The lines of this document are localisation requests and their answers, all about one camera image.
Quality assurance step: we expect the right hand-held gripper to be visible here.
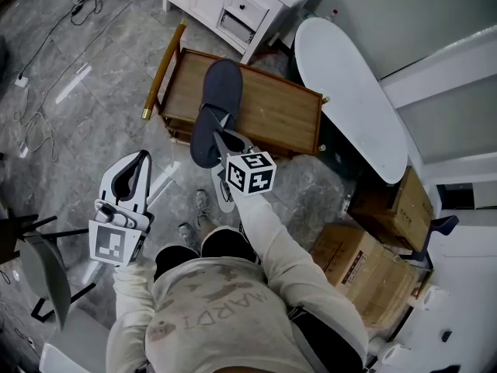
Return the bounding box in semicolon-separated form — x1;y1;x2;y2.
212;129;277;197

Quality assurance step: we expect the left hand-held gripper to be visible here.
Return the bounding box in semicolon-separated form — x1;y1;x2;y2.
88;150;155;267

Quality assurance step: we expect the white slipper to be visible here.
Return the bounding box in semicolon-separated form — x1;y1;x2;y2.
210;167;236;214

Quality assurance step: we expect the dark grey slipper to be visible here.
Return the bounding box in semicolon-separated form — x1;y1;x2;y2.
189;58;244;169

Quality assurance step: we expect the person's right forearm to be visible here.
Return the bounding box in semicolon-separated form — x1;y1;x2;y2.
235;192;350;306

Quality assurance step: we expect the person's left forearm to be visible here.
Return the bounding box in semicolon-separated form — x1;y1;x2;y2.
112;260;156;326

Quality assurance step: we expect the wooden three-tier cart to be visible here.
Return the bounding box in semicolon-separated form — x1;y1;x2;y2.
140;18;331;161

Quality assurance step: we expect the grey right sneaker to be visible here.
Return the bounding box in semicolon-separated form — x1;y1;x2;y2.
193;189;214;231

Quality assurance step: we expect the grey sneaker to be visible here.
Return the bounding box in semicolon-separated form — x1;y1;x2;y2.
193;189;214;231
178;222;203;254

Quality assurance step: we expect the grey left sneaker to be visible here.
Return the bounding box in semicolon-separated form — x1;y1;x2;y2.
178;222;203;254

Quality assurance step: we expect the person's left leg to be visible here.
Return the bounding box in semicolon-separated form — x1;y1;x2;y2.
154;245;201;283

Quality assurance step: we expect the person's leg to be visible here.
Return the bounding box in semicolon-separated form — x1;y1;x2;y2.
154;245;201;283
200;225;262;266

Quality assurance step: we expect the person's right leg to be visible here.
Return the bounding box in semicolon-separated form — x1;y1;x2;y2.
200;225;262;266

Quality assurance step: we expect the grey chair with black legs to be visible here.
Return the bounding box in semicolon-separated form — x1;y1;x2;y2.
0;214;98;332

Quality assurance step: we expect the white and black bathtub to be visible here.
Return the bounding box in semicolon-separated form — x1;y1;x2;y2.
289;16;409;186

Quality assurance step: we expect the clear plastic bottle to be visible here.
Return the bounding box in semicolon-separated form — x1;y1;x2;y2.
338;193;353;219

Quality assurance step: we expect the labelled cardboard box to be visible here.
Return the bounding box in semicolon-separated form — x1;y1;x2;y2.
309;222;385;287

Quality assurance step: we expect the person's torso in cream sweater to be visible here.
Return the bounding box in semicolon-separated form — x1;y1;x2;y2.
105;256;370;373

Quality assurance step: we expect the white curved fixture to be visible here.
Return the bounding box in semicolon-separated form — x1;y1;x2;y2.
38;342;90;373

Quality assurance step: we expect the plain cardboard box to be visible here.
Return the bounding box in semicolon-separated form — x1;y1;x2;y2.
347;165;435;253

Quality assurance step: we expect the tape-wrapped cardboard box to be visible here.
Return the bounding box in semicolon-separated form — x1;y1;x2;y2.
341;246;425;328

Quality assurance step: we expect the blue chair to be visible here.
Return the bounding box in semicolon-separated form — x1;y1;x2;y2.
419;214;460;254

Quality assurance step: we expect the wooden framed stand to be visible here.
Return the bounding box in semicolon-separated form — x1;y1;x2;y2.
409;256;436;301

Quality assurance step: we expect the white paper roll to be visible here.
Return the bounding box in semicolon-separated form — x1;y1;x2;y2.
367;336;412;368
407;284;451;311

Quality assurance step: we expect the white cable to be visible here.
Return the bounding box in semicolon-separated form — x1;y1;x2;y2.
13;87;59;162

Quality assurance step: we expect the black cable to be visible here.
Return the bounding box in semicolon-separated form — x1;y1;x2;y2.
17;0;129;79

